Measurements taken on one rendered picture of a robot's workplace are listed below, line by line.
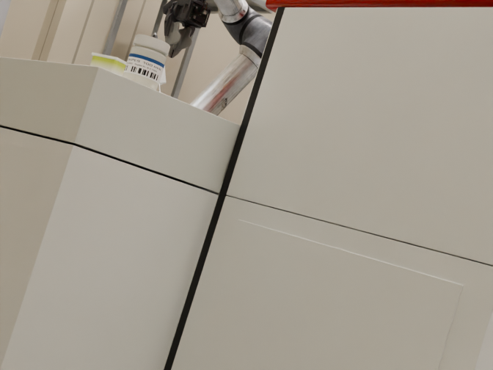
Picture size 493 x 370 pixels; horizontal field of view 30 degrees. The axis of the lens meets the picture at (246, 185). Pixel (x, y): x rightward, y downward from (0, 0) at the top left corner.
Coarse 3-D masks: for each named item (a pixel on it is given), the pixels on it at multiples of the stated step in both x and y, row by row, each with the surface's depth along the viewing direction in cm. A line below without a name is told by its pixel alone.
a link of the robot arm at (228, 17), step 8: (216, 0) 276; (224, 0) 275; (232, 0) 277; (240, 0) 281; (224, 8) 279; (232, 8) 279; (240, 8) 282; (248, 8) 285; (224, 16) 283; (232, 16) 282; (240, 16) 283; (248, 16) 285; (224, 24) 287; (232, 24) 284; (240, 24) 285; (232, 32) 287
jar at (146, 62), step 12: (144, 36) 175; (132, 48) 176; (144, 48) 174; (156, 48) 175; (168, 48) 177; (132, 60) 175; (144, 60) 174; (156, 60) 175; (132, 72) 174; (144, 72) 174; (156, 72) 175; (144, 84) 174; (156, 84) 176
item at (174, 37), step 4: (172, 24) 242; (176, 24) 241; (172, 28) 242; (176, 28) 241; (172, 32) 241; (176, 32) 240; (172, 36) 241; (176, 36) 240; (180, 36) 239; (168, 40) 241; (172, 40) 241; (176, 40) 239; (172, 44) 241; (172, 48) 243; (168, 56) 243
